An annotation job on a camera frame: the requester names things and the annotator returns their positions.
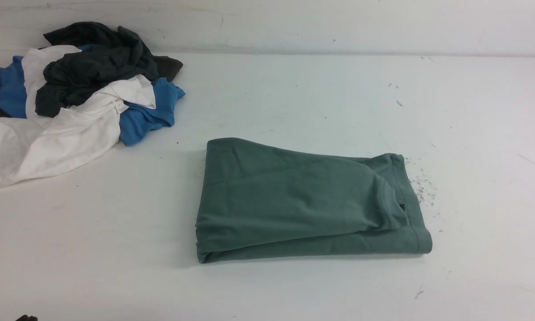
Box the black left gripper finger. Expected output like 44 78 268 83
16 315 38 321

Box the green long-sleeve top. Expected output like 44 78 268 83
195 138 433 264

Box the white t-shirt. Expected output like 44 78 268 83
0 45 156 188

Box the blue t-shirt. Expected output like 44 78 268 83
0 45 184 152

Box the dark grey t-shirt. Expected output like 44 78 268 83
35 22 183 118

